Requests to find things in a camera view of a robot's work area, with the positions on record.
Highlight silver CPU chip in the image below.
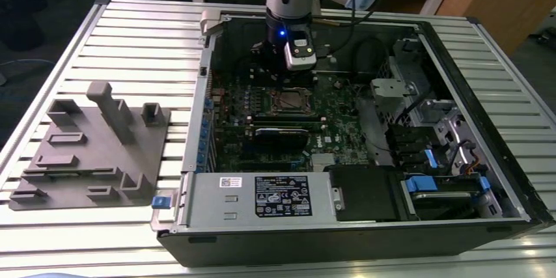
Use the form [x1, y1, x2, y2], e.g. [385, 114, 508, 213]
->
[280, 92, 305, 107]

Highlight metal CPU socket cover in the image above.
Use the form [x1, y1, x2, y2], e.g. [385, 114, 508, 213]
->
[272, 88, 312, 112]

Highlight CPU socket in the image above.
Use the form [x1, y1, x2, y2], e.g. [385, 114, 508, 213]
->
[268, 86, 315, 113]

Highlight black graphics card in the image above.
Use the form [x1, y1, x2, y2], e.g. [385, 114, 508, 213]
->
[253, 127, 312, 150]

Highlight green motherboard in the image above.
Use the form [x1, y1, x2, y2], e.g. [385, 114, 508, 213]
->
[205, 69, 379, 173]

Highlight silver metal drive cage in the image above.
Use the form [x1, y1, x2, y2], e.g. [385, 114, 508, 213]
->
[368, 38, 461, 135]

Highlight grey metal support bar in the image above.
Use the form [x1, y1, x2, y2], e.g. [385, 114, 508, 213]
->
[353, 94, 395, 165]

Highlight black connector block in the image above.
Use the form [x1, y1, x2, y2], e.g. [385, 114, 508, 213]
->
[384, 124, 444, 167]

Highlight blue plastic clip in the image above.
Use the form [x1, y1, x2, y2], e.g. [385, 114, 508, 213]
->
[421, 149, 439, 169]

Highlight grey parts rack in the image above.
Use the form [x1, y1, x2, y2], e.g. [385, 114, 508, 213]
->
[7, 81, 173, 211]

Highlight silver power supply unit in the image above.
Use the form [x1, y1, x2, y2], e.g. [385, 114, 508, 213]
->
[181, 172, 337, 227]

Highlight hard disk in blue carrier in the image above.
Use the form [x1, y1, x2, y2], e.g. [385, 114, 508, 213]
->
[403, 175, 492, 220]

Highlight black PC case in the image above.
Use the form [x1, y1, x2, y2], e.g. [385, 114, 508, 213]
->
[149, 9, 556, 269]

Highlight black chair base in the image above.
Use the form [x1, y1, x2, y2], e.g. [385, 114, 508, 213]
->
[527, 10, 556, 46]

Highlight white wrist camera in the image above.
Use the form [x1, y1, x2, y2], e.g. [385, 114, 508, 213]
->
[283, 29, 319, 72]

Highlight copper cable fitting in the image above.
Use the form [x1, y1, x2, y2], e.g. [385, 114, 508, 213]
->
[313, 17, 345, 27]

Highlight beige case bracket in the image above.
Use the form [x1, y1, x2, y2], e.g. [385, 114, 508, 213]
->
[199, 10, 223, 36]

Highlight black cable loop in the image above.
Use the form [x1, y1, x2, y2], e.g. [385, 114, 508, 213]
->
[352, 34, 391, 76]

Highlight multicoloured power wire bundle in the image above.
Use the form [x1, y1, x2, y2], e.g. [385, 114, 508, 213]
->
[451, 139, 489, 176]

